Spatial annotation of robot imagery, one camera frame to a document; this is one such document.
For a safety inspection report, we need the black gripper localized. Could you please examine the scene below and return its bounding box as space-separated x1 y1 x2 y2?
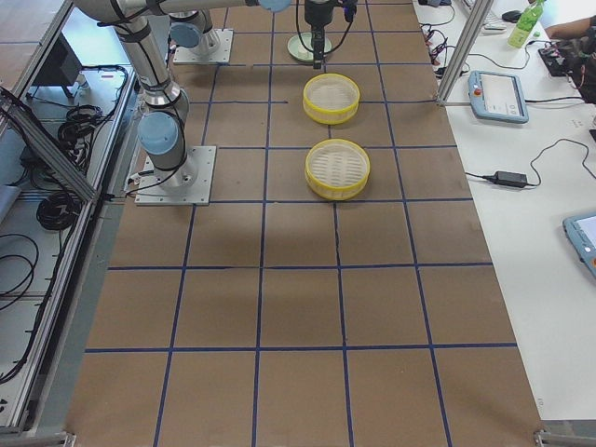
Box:
305 0 333 70

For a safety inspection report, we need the light green plate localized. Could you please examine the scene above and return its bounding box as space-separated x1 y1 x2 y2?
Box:
287 33 313 63

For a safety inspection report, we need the blue teach pendant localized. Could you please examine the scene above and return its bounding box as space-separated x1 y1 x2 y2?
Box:
467 70 529 124
562 212 596 277

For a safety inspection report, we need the green plastic bottle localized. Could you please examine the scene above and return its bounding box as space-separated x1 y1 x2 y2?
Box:
508 0 545 48

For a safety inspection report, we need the black power adapter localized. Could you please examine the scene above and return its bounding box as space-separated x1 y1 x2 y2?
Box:
481 170 529 188

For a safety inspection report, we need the aluminium frame post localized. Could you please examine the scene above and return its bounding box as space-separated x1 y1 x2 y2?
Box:
436 0 493 106

